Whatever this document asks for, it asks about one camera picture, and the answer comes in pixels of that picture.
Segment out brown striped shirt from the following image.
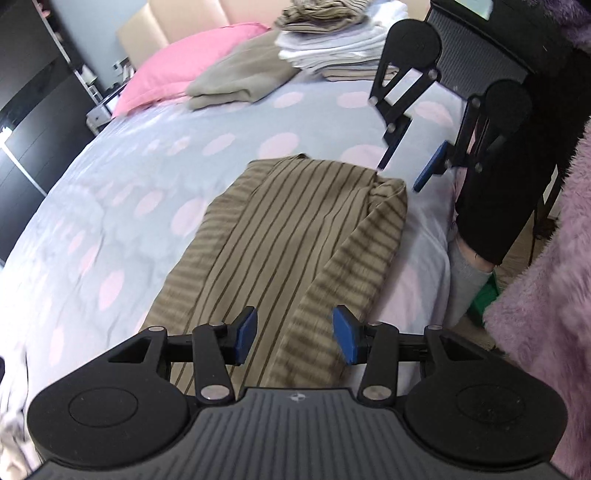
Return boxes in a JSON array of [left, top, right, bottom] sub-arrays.
[[139, 154, 409, 388]]

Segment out black wardrobe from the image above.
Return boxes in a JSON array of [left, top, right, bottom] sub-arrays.
[[0, 0, 98, 268]]

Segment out beige padded headboard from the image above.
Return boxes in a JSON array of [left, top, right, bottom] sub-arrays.
[[115, 0, 296, 70]]

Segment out beige fleece blanket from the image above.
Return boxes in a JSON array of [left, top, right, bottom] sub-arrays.
[[187, 30, 301, 110]]

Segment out brown striped garment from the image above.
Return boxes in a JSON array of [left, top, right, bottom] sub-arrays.
[[276, 0, 372, 34]]

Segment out green object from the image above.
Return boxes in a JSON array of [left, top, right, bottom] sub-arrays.
[[466, 270, 504, 328]]

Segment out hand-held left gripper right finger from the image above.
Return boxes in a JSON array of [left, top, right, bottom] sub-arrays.
[[332, 305, 483, 407]]

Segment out white nightstand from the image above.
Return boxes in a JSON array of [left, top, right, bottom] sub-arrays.
[[85, 65, 139, 134]]

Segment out beige folded garment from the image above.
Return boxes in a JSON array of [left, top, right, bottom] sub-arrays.
[[321, 65, 400, 83]]

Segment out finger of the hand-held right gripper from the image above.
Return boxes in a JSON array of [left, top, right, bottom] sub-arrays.
[[412, 95, 497, 192], [368, 60, 441, 171]]

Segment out person's leg black pants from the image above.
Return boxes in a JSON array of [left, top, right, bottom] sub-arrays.
[[455, 69, 591, 268]]

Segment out purple fuzzy robe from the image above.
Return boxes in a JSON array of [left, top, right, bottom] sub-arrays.
[[482, 0, 591, 480]]

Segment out grey sock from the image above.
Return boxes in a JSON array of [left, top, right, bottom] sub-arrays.
[[449, 240, 494, 324]]

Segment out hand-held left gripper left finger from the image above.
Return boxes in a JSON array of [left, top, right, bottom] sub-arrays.
[[111, 305, 258, 407]]

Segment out polka dot bed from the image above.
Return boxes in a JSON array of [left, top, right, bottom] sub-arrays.
[[0, 0, 472, 480]]

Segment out pink pillow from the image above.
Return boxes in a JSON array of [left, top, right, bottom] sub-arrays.
[[113, 23, 273, 116]]

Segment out white folded clothes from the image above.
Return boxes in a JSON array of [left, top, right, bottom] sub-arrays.
[[276, 18, 398, 72]]

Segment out white cloth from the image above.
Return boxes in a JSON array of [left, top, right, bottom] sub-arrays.
[[0, 355, 42, 480]]

